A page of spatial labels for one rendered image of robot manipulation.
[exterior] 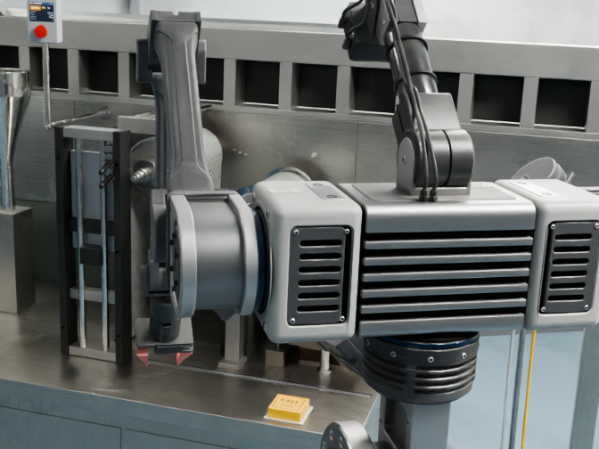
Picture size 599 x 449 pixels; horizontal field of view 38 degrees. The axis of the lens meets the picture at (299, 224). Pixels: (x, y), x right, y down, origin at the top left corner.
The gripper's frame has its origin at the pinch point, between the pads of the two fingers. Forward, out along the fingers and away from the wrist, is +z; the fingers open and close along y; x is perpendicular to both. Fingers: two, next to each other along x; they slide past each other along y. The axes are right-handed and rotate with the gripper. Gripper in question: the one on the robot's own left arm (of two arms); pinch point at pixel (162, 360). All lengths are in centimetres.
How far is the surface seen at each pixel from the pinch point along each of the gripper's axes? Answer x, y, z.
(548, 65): -54, -92, -33
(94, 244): -40.7, 12.3, 8.9
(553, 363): -131, -213, 195
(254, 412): 3.4, -19.2, 15.0
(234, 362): -17.7, -18.9, 25.6
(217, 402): -1.9, -12.3, 18.0
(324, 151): -64, -46, 1
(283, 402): 2.9, -25.0, 12.4
